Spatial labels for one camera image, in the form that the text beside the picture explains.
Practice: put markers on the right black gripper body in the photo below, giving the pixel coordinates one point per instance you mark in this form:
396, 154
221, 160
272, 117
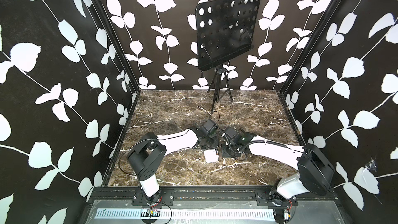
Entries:
229, 151

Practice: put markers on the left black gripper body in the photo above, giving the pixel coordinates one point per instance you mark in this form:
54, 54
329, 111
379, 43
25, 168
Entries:
211, 142

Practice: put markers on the white digital alarm clock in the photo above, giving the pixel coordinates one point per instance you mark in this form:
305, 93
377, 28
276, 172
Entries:
211, 155

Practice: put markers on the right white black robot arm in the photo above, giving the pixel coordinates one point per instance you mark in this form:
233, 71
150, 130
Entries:
314, 170

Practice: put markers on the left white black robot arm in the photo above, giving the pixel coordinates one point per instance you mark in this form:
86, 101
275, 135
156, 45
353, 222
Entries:
146, 156

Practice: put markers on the black perforated music stand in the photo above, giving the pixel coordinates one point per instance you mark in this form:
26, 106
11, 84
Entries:
225, 30

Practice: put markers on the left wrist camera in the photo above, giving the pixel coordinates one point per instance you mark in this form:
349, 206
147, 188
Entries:
209, 127

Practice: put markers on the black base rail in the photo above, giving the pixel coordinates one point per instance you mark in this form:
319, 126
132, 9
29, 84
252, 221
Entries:
170, 195

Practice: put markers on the white slotted cable duct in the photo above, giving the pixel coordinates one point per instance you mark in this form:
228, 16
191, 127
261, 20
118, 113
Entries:
166, 214

